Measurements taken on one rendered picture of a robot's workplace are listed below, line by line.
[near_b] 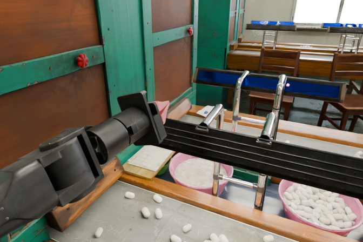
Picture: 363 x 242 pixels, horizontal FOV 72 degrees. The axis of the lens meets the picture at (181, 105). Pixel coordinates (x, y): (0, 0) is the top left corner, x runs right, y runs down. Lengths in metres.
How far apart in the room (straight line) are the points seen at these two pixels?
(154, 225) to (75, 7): 0.71
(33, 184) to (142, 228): 0.60
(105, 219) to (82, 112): 0.36
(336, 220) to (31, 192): 0.93
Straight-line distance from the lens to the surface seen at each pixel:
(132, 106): 0.46
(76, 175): 0.36
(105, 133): 0.39
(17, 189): 0.33
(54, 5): 0.78
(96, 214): 0.96
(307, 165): 0.61
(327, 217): 1.03
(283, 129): 1.45
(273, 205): 1.09
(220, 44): 3.29
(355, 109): 2.86
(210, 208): 0.92
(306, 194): 1.08
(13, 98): 0.72
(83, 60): 0.80
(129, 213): 0.94
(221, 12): 3.26
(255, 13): 5.57
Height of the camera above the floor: 1.41
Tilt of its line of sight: 23 degrees down
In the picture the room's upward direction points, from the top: straight up
